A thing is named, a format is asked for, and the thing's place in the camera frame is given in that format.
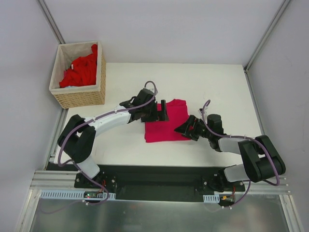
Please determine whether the left aluminium frame post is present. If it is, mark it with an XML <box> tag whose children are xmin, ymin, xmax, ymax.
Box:
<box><xmin>36</xmin><ymin>0</ymin><xmax>66</xmax><ymax>44</ymax></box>

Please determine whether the right aluminium frame post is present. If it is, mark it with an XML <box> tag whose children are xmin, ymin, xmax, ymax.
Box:
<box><xmin>244</xmin><ymin>0</ymin><xmax>293</xmax><ymax>73</ymax></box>

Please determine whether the aluminium frame post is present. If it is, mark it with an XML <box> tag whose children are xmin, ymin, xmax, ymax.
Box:
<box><xmin>244</xmin><ymin>0</ymin><xmax>293</xmax><ymax>73</ymax></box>
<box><xmin>36</xmin><ymin>0</ymin><xmax>66</xmax><ymax>44</ymax></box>

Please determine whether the right white cable duct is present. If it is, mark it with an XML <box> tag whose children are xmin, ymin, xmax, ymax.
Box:
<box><xmin>203</xmin><ymin>194</ymin><xmax>220</xmax><ymax>203</ymax></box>

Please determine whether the wicker laundry basket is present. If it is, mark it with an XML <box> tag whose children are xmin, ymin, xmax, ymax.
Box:
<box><xmin>49</xmin><ymin>41</ymin><xmax>106</xmax><ymax>109</ymax></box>

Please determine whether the red t shirt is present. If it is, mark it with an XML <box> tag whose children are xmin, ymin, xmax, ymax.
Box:
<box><xmin>59</xmin><ymin>44</ymin><xmax>98</xmax><ymax>88</ymax></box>

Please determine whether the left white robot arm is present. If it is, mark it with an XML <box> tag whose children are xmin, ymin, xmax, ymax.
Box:
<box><xmin>57</xmin><ymin>88</ymin><xmax>169</xmax><ymax>188</ymax></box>

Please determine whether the left white cable duct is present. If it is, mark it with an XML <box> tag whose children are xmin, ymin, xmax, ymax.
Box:
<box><xmin>41</xmin><ymin>190</ymin><xmax>116</xmax><ymax>201</ymax></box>

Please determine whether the white cable duct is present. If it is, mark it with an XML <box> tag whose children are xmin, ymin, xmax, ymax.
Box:
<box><xmin>203</xmin><ymin>194</ymin><xmax>220</xmax><ymax>203</ymax></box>
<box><xmin>41</xmin><ymin>190</ymin><xmax>116</xmax><ymax>201</ymax></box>

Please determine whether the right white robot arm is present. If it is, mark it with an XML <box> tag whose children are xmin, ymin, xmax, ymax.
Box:
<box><xmin>174</xmin><ymin>114</ymin><xmax>286</xmax><ymax>192</ymax></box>

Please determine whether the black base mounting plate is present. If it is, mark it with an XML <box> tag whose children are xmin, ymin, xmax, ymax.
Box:
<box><xmin>74</xmin><ymin>165</ymin><xmax>245</xmax><ymax>202</ymax></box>

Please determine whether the magenta t shirt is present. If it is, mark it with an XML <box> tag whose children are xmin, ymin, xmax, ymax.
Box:
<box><xmin>144</xmin><ymin>99</ymin><xmax>189</xmax><ymax>143</ymax></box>

